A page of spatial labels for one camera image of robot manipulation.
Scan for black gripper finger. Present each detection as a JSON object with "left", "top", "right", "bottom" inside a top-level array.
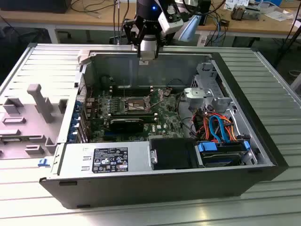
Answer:
[
  {"left": 122, "top": 17, "right": 148, "bottom": 59},
  {"left": 148, "top": 21, "right": 170, "bottom": 59}
]

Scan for RAM slot black clips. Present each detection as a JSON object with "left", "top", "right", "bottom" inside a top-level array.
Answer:
[
  {"left": 110, "top": 90, "right": 155, "bottom": 94},
  {"left": 110, "top": 86, "right": 154, "bottom": 90}
]

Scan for CPU socket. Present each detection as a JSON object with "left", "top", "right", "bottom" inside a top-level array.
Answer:
[{"left": 124, "top": 95, "right": 152, "bottom": 113}]

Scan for tall black box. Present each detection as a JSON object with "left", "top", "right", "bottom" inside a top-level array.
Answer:
[{"left": 197, "top": 0, "right": 212, "bottom": 26}]

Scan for wooden workbench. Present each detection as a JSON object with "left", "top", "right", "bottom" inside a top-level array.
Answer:
[{"left": 0, "top": 0, "right": 301, "bottom": 45}]

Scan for silver metal drive cage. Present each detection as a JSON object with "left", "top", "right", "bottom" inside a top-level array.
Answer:
[{"left": 183, "top": 61, "right": 236, "bottom": 116}]

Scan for green motherboard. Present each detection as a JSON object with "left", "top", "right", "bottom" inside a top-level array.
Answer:
[{"left": 86, "top": 86, "right": 187, "bottom": 143}]

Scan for copper coil transformer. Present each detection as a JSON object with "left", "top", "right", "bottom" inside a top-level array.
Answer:
[{"left": 230, "top": 6, "right": 247, "bottom": 21}]

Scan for black graphics card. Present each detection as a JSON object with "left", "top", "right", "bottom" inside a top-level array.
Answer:
[{"left": 108, "top": 118, "right": 144, "bottom": 133}]

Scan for black equipment case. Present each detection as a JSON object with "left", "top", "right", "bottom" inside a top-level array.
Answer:
[{"left": 0, "top": 0, "right": 71, "bottom": 14}]

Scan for grey desk device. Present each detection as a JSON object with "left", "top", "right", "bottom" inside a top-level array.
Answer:
[{"left": 244, "top": 6, "right": 262, "bottom": 21}]

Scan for black drive bay box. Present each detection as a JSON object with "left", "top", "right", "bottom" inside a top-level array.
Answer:
[{"left": 150, "top": 137, "right": 201, "bottom": 170}]

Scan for hard disk in blue carrier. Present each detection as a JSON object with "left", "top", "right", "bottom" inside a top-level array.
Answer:
[{"left": 194, "top": 140, "right": 252, "bottom": 168}]

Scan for white papers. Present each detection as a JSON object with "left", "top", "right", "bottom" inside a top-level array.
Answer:
[{"left": 263, "top": 6, "right": 295, "bottom": 22}]

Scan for silver power supply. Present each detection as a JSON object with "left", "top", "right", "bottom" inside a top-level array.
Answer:
[{"left": 50, "top": 141, "right": 151, "bottom": 177}]

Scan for grey parts rack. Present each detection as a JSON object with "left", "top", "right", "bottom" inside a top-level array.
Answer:
[{"left": 0, "top": 83, "right": 69, "bottom": 161}]

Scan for black silver PC case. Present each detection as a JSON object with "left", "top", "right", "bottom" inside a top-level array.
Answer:
[{"left": 39, "top": 48, "right": 289, "bottom": 210}]

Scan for blue plastic clip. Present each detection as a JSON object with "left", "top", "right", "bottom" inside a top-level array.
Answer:
[{"left": 37, "top": 158, "right": 51, "bottom": 168}]

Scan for white camera black bracket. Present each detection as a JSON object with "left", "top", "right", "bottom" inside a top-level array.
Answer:
[{"left": 158, "top": 4, "right": 184, "bottom": 35}]

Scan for blue hanging cable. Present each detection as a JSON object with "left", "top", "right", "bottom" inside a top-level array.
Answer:
[{"left": 215, "top": 14, "right": 224, "bottom": 44}]

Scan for black case cable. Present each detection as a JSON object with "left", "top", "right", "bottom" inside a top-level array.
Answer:
[{"left": 176, "top": 95, "right": 200, "bottom": 140}]

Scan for orange wire bundle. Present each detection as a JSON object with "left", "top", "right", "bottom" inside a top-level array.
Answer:
[{"left": 192, "top": 112, "right": 236, "bottom": 143}]

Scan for blue flat wire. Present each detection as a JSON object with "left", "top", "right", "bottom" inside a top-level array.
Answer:
[{"left": 208, "top": 114, "right": 233, "bottom": 144}]

